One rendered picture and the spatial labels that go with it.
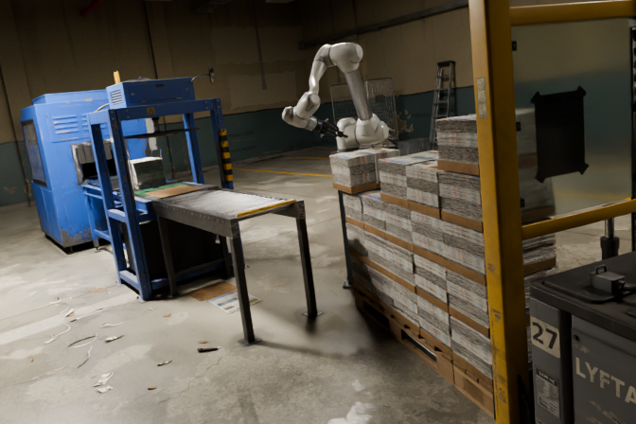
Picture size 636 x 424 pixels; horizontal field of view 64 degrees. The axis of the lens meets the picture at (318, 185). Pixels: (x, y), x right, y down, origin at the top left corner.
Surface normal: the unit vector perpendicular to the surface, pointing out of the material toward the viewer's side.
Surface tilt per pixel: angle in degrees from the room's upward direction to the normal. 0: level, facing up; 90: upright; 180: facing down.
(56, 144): 90
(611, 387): 90
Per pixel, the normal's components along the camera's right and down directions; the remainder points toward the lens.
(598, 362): -0.93, 0.17
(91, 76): 0.61, 0.06
